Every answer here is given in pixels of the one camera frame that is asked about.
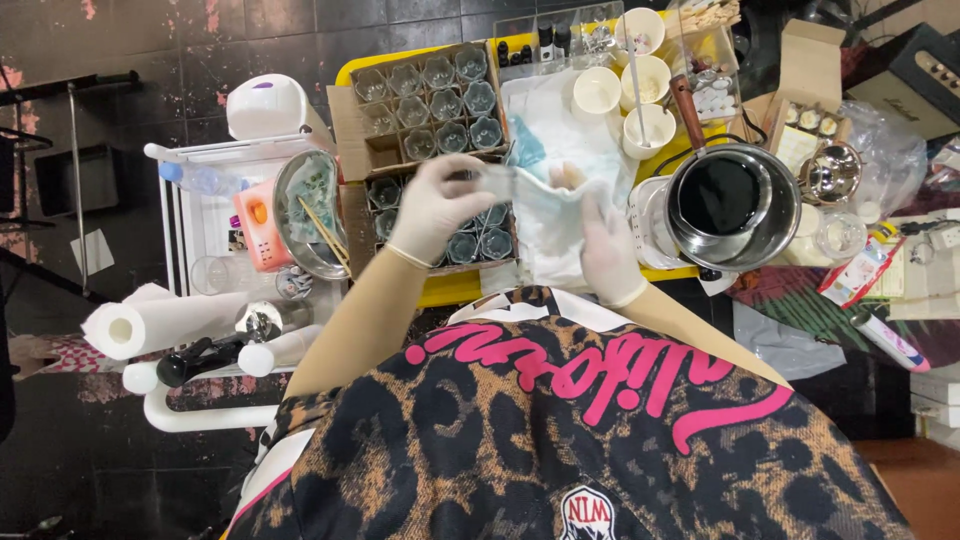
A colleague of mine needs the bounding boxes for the person's left hand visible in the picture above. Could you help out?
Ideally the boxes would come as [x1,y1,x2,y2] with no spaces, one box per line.
[385,153,501,269]

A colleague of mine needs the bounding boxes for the person's right hand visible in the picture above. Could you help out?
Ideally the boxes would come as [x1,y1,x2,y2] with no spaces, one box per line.
[549,161,651,309]

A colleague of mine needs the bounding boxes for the white cleaning cloth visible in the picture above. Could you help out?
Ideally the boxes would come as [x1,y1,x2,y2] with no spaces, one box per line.
[498,69,640,292]

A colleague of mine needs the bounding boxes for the small clear glass jar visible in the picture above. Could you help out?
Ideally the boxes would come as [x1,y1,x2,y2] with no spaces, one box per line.
[478,163,520,205]

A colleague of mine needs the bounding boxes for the white electric hot plate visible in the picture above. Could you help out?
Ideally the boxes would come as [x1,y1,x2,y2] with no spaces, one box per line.
[627,175,723,272]

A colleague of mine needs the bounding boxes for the white paper cup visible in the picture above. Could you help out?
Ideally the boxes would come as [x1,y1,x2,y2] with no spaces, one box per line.
[614,6,667,57]
[621,103,678,161]
[620,54,673,111]
[572,66,623,120]

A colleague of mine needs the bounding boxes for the cluster of teal glass jars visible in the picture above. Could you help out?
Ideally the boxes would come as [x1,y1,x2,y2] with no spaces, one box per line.
[367,174,516,265]

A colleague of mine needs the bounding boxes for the white stirring stick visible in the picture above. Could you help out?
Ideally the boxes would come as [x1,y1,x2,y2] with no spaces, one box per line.
[624,28,651,148]

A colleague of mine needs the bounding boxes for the clear plastic organizer box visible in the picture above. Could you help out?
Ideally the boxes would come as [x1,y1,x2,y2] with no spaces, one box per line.
[492,1,628,78]

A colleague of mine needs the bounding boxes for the clear box of wooden sticks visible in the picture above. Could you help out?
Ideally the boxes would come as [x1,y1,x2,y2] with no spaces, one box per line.
[666,0,745,127]

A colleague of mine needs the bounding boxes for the group of scalloped glass jars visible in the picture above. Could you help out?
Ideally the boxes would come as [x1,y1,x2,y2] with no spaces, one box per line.
[352,45,505,162]

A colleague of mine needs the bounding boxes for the leopard print shirt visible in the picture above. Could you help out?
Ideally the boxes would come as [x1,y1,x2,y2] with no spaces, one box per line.
[225,285,912,540]

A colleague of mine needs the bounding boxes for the grey plastic bag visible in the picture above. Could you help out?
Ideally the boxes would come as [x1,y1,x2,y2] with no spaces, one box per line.
[731,300,850,381]

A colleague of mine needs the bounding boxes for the small steel pitcher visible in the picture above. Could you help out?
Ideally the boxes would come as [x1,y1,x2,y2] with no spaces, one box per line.
[798,141,865,205]

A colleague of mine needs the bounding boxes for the small cardboard jar tray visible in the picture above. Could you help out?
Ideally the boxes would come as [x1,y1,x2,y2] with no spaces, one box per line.
[339,156,522,277]

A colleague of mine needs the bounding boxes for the round clear glass jar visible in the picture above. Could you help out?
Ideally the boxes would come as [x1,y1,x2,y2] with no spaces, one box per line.
[816,210,869,261]

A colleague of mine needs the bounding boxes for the large cardboard jar tray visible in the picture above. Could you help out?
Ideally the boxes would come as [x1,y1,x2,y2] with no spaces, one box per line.
[327,39,513,183]

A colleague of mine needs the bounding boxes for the open cardboard candle box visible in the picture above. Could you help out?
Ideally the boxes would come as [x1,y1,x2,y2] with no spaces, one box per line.
[742,18,854,180]

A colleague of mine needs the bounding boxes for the red and white packet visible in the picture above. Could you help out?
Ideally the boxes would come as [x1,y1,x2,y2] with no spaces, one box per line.
[816,235,899,310]

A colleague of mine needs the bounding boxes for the wooden chopsticks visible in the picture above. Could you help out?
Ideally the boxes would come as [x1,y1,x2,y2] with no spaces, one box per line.
[297,195,353,276]

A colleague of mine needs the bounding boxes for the steel mixing bowl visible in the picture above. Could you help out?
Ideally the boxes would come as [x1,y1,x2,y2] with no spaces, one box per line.
[271,149,351,282]

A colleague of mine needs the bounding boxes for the clear plastic bag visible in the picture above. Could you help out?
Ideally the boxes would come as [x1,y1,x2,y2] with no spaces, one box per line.
[838,99,929,220]

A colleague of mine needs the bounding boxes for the small jar of wicks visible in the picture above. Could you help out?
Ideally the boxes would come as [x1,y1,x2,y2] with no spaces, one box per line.
[274,265,315,302]

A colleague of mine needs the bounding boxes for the white and pink tube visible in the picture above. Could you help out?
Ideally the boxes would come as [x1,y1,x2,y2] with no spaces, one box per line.
[849,310,932,375]

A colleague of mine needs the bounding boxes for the orange and pink device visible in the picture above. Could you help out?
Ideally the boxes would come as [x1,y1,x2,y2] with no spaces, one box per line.
[231,179,295,273]

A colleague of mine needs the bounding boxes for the small white roll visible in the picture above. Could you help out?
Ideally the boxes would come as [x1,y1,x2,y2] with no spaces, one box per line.
[237,323,325,378]

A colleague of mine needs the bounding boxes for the shiny steel canister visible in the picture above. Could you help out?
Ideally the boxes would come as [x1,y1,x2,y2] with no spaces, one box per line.
[234,299,314,345]

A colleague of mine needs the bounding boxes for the black guitar amplifier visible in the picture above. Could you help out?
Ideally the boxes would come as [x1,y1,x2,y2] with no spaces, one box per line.
[846,22,960,141]

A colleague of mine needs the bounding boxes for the white domed lamp device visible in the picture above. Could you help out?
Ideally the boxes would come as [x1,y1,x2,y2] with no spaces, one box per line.
[225,72,311,142]

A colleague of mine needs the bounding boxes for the clear drinking glass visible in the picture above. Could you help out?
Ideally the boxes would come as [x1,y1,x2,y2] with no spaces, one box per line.
[189,254,243,297]

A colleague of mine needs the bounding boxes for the clear plastic water bottle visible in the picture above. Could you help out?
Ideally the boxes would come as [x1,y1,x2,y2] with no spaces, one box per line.
[157,161,253,198]

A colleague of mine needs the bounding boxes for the white rolling cart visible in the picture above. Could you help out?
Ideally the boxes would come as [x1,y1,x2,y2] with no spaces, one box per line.
[141,123,348,434]

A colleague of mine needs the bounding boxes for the white paper towel roll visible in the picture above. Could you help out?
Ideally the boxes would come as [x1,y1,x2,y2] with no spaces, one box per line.
[80,282,258,362]

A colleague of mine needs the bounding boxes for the black metal stand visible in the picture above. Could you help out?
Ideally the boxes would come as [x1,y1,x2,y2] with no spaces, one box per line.
[0,69,144,301]

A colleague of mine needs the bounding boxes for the black power cable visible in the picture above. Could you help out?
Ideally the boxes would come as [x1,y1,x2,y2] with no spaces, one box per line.
[651,112,770,181]

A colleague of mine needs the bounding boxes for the steel pot with wooden handle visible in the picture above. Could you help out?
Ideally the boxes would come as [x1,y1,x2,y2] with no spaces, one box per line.
[663,73,804,273]

